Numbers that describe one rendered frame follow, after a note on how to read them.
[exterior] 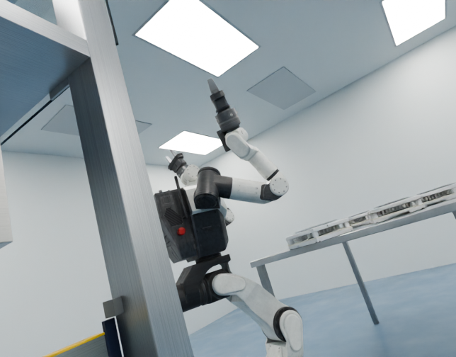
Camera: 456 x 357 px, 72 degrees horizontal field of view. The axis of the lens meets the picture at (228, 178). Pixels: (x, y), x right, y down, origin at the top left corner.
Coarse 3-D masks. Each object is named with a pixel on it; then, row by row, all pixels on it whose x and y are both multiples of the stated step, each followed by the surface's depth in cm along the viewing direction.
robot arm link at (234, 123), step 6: (234, 120) 126; (222, 126) 127; (228, 126) 125; (234, 126) 126; (222, 132) 130; (228, 132) 128; (240, 132) 127; (246, 132) 134; (222, 138) 131; (246, 138) 133; (222, 144) 132; (228, 150) 131
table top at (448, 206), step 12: (444, 204) 132; (408, 216) 135; (420, 216) 132; (432, 216) 129; (360, 228) 161; (372, 228) 143; (384, 228) 140; (324, 240) 157; (336, 240) 154; (348, 240) 150; (288, 252) 170; (300, 252) 165; (252, 264) 184
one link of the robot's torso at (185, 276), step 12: (204, 264) 130; (216, 264) 132; (228, 264) 138; (180, 276) 135; (192, 276) 126; (180, 288) 125; (192, 288) 125; (204, 288) 127; (180, 300) 122; (192, 300) 124; (204, 300) 127
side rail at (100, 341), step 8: (104, 336) 38; (88, 344) 36; (96, 344) 37; (104, 344) 38; (64, 352) 34; (72, 352) 34; (80, 352) 35; (88, 352) 36; (96, 352) 37; (104, 352) 37
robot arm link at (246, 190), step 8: (280, 176) 124; (232, 184) 123; (240, 184) 123; (248, 184) 124; (256, 184) 125; (264, 184) 124; (272, 184) 123; (280, 184) 123; (288, 184) 124; (232, 192) 123; (240, 192) 123; (248, 192) 123; (256, 192) 124; (264, 192) 123; (272, 192) 123; (280, 192) 123; (240, 200) 126; (248, 200) 125; (256, 200) 125; (264, 200) 125; (272, 200) 124
